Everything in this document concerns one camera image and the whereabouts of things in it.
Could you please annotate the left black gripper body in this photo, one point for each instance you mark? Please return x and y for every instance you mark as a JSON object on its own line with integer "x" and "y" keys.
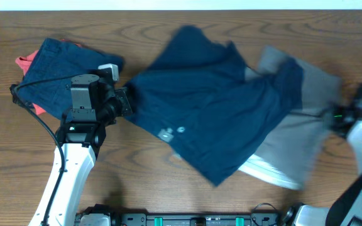
{"x": 123, "y": 102}

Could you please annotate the navy blue shorts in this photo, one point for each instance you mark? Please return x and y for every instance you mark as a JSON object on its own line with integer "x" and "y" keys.
{"x": 195, "y": 97}

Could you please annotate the grey shorts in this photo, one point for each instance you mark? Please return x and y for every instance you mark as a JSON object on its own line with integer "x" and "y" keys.
{"x": 286, "y": 157}

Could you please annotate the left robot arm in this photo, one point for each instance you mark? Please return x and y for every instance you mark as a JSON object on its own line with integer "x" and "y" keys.
{"x": 95, "y": 105}

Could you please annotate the folded navy shorts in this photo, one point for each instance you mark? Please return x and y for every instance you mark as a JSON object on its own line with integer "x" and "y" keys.
{"x": 58, "y": 78}

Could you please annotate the folded black striped garment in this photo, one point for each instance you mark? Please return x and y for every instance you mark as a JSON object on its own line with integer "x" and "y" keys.
{"x": 16, "y": 100}

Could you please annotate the folded red garment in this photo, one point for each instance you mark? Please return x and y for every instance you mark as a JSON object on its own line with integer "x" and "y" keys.
{"x": 25, "y": 62}

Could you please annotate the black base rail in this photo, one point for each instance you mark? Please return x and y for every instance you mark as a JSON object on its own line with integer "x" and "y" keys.
{"x": 105, "y": 215}

